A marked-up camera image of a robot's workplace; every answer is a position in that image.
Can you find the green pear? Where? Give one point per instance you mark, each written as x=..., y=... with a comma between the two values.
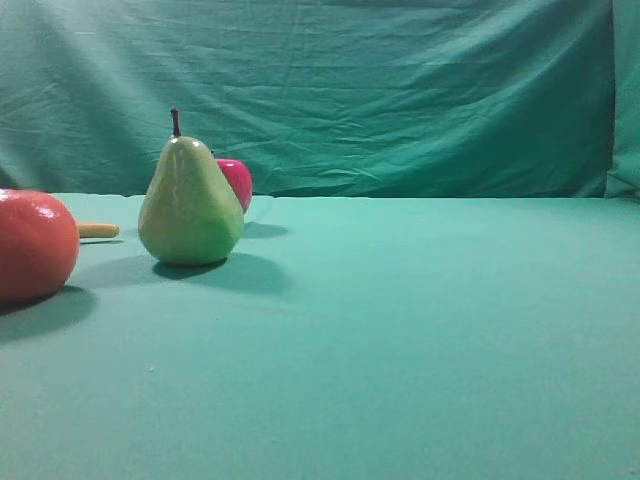
x=190, y=215

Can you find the red apple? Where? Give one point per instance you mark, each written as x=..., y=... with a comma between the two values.
x=238, y=177

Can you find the green backdrop cloth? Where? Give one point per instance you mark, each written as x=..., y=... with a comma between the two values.
x=327, y=98

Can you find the yellow banana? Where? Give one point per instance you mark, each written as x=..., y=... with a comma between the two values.
x=97, y=230

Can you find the orange tangerine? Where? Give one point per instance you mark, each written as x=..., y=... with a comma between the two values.
x=39, y=245

